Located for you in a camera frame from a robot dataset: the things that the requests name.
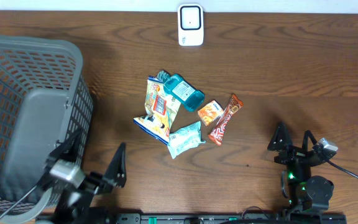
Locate blue mouthwash bottle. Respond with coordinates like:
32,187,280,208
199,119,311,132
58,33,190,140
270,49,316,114
163,74,205,112

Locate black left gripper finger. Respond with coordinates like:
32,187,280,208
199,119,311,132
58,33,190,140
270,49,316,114
103,142,127,188
46,129,83,164

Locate yellow snack chip bag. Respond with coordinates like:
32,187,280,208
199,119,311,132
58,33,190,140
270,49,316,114
133,70,181,145

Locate mint green wipes pack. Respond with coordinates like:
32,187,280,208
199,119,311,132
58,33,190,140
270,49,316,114
167,121,206,159

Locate small orange snack pack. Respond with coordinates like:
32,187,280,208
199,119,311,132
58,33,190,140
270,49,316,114
198,100,224,126

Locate white barcode scanner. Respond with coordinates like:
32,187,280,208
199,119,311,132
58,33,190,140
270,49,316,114
177,4,204,47

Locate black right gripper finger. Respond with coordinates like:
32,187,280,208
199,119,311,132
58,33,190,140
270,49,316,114
301,130,317,151
267,121,293,152

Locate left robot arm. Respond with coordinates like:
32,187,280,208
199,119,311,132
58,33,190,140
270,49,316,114
40,129,127,223

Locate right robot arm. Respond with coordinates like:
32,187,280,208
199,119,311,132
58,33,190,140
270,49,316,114
267,121,338,220

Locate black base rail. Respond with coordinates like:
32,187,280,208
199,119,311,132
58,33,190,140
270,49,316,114
35,212,347,224

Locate grey plastic mesh basket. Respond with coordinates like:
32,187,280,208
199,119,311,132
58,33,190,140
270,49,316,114
0,35,93,223

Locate orange chocolate bar wrapper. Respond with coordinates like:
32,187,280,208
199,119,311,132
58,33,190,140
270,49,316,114
208,94,244,146

